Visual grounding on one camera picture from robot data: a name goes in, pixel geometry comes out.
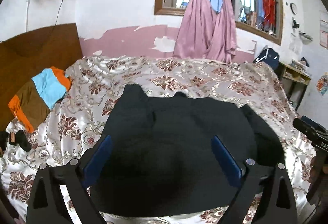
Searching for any orange blue brown pillow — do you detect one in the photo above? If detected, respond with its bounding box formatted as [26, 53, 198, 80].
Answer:
[8, 66, 72, 133]

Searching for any wall certificates cluster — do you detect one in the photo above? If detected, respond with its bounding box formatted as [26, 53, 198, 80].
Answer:
[320, 11, 328, 49]

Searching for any right pink curtain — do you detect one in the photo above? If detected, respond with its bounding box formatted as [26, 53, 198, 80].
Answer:
[206, 0, 236, 63]

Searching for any cartoon wall sticker upper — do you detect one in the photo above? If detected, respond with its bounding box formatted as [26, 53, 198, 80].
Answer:
[316, 72, 328, 96]

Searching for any red hanging garment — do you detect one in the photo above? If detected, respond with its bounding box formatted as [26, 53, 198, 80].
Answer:
[262, 0, 276, 26]

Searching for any round wall clock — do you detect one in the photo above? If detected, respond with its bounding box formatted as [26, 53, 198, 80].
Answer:
[290, 2, 298, 15]

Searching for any left pink curtain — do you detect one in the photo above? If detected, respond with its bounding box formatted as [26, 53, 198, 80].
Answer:
[173, 0, 217, 59]

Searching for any person right hand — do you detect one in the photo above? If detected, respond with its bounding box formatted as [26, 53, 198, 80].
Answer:
[309, 156, 317, 183]

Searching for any wooden shelf desk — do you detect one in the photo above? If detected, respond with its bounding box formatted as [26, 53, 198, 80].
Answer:
[275, 61, 311, 111]

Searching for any black object on bed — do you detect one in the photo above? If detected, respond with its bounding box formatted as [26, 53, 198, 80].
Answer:
[0, 130, 32, 156]

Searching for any wooden headboard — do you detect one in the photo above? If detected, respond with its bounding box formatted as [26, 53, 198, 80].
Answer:
[1, 23, 82, 131]

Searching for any pink curtain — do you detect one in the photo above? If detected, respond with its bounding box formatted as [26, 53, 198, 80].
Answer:
[173, 0, 217, 59]
[206, 0, 236, 63]

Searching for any black padded jacket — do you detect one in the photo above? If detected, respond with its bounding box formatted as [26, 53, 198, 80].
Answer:
[91, 85, 284, 217]

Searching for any floral satin bedspread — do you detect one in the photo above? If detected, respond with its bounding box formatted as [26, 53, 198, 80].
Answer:
[1, 55, 315, 221]

